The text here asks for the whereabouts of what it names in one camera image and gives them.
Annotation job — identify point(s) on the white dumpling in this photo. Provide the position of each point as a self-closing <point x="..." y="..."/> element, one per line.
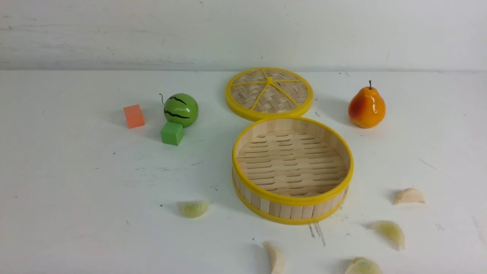
<point x="409" y="195"/>
<point x="276" y="258"/>

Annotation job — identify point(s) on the orange toy pear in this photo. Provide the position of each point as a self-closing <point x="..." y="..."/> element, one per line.
<point x="367" y="108"/>

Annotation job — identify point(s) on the orange cube block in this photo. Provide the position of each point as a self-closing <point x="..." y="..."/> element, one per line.
<point x="134" y="116"/>

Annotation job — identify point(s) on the green toy watermelon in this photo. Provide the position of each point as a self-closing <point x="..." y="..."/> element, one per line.
<point x="180" y="108"/>

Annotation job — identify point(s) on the green dumpling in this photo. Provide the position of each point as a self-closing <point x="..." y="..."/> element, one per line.
<point x="193" y="209"/>
<point x="362" y="265"/>
<point x="391" y="231"/>

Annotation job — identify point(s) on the woven bamboo steamer lid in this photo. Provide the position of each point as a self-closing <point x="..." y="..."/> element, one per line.
<point x="267" y="92"/>

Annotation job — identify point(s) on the bamboo steamer tray yellow rim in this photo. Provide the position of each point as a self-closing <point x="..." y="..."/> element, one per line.
<point x="291" y="170"/>

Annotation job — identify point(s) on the green cube block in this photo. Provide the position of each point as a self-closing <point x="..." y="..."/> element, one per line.
<point x="172" y="133"/>

